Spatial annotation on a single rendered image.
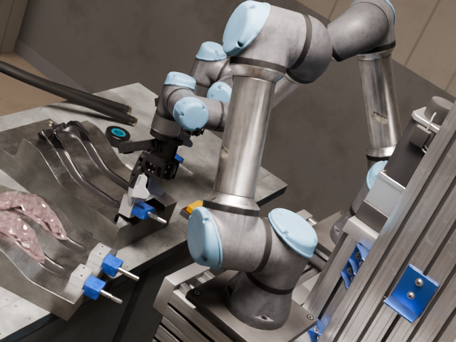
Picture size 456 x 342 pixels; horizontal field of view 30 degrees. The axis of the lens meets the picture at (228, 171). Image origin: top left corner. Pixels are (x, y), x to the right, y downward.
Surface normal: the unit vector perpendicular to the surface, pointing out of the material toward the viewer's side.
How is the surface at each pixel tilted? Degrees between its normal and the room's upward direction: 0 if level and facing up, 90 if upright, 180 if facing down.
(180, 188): 0
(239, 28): 84
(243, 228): 61
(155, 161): 82
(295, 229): 8
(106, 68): 90
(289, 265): 90
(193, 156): 0
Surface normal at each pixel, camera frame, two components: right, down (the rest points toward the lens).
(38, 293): -0.27, 0.39
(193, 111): 0.33, 0.39
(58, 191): -0.52, 0.24
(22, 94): 0.36, -0.81
